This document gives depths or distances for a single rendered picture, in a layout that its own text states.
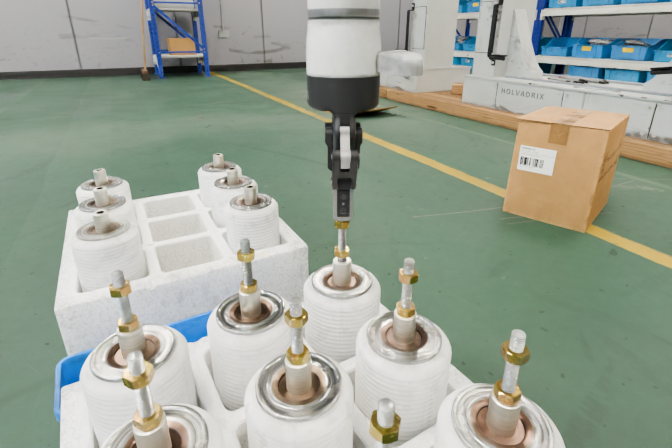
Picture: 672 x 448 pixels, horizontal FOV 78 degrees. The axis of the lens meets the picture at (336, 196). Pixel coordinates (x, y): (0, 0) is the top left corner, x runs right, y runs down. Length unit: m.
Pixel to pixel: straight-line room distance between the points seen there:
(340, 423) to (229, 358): 0.14
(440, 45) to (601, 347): 2.92
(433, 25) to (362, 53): 3.12
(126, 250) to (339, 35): 0.47
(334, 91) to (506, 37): 2.62
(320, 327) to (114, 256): 0.35
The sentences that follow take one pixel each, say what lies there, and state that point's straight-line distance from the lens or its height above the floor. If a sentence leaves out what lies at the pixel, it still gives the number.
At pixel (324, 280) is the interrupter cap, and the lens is 0.52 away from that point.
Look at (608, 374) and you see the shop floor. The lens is 0.89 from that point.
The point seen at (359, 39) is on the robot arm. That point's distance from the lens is 0.41.
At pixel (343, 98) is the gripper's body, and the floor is 0.48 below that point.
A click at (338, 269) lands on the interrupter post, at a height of 0.27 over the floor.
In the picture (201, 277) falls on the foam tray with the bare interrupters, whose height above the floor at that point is 0.17.
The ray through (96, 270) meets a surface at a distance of 0.72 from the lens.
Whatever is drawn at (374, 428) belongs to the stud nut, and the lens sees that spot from 0.27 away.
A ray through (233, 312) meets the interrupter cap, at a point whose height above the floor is 0.25.
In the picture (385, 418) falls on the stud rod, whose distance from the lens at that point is 0.27.
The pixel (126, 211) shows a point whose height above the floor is 0.24.
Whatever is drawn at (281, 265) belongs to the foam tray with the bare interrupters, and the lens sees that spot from 0.75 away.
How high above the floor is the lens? 0.54
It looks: 22 degrees down
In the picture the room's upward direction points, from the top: straight up
